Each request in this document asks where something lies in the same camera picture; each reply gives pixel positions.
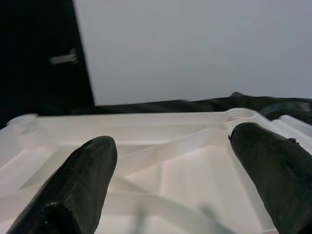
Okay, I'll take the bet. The black plastic sheet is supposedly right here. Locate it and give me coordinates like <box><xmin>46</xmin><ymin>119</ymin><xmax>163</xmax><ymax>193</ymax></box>
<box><xmin>36</xmin><ymin>92</ymin><xmax>312</xmax><ymax>122</ymax></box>

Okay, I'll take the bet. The large white board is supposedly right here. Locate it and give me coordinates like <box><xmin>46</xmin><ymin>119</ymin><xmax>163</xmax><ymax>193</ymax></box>
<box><xmin>72</xmin><ymin>0</ymin><xmax>312</xmax><ymax>107</ymax></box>

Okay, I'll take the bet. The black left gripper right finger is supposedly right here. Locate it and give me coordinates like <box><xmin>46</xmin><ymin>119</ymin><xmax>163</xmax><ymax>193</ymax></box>
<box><xmin>228</xmin><ymin>122</ymin><xmax>312</xmax><ymax>234</ymax></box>

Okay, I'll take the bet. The white plastic table top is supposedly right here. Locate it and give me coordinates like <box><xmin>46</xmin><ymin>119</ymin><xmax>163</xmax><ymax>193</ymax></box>
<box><xmin>0</xmin><ymin>108</ymin><xmax>278</xmax><ymax>234</ymax></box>

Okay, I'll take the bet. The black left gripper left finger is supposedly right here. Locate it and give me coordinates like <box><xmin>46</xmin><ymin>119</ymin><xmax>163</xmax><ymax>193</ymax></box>
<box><xmin>7</xmin><ymin>136</ymin><xmax>118</xmax><ymax>234</ymax></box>

